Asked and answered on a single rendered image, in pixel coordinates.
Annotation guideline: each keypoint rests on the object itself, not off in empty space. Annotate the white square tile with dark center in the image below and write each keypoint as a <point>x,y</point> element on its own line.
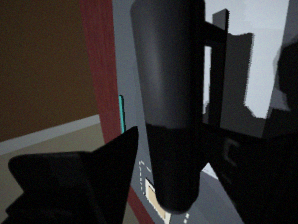
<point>150,194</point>

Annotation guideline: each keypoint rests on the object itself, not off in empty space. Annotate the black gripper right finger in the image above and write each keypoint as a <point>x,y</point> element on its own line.
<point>254,172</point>

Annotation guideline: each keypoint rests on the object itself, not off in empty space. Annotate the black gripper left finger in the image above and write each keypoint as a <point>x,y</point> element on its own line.
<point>104,174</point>

